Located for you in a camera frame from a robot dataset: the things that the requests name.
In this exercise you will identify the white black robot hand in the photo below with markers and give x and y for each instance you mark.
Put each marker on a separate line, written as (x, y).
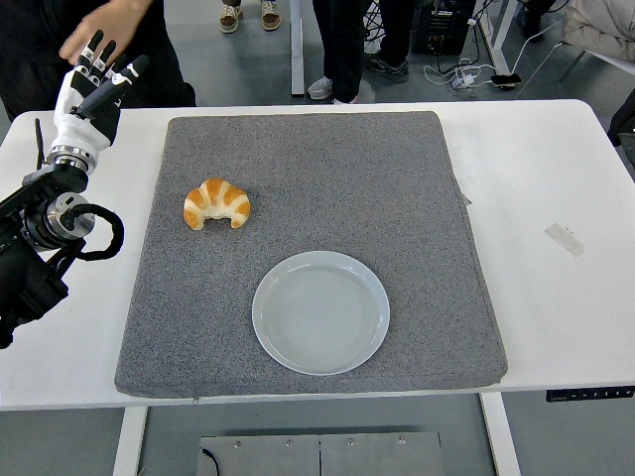
(82, 131)

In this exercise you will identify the person's hand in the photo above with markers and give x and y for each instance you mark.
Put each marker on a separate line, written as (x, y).
(106, 22)

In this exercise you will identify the golden croissant bread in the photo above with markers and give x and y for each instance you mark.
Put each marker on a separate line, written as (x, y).
(218, 196)

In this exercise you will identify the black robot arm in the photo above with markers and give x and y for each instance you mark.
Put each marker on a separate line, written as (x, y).
(25, 287)

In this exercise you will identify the pale grey round plate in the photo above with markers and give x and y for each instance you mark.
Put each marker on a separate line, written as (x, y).
(320, 312)

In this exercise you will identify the grey metal plate with screws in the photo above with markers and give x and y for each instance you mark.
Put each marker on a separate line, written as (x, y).
(347, 456)

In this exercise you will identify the person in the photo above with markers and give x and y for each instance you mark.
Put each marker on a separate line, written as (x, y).
(230, 20)
(30, 49)
(342, 44)
(392, 35)

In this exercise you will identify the grey fabric mat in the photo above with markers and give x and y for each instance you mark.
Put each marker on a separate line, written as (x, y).
(322, 173)

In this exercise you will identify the white table leg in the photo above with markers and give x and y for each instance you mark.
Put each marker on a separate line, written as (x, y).
(129, 441)
(501, 436)

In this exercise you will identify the black computer box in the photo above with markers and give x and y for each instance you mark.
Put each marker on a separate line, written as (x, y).
(439, 30)

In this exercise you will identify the white charger block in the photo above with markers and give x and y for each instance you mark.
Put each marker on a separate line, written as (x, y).
(466, 78)

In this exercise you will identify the white desk leg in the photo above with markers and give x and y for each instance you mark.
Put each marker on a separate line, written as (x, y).
(496, 44)

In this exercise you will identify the black phone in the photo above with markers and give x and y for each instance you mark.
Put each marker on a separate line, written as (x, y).
(506, 81)

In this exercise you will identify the beige padded jacket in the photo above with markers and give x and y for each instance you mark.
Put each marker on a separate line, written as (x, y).
(600, 25)

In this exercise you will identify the clear tape strip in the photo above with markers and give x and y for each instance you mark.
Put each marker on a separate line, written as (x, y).
(564, 239)

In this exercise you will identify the black cloth item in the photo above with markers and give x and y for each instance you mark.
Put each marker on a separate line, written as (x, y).
(624, 121)

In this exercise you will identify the black desk control panel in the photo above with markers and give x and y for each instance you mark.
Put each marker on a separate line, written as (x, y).
(590, 394)

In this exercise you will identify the grey desk post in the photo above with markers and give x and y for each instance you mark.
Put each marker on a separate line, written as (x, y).
(296, 49)

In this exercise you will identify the white chair frame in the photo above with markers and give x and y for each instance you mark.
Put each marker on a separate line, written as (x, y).
(541, 67)

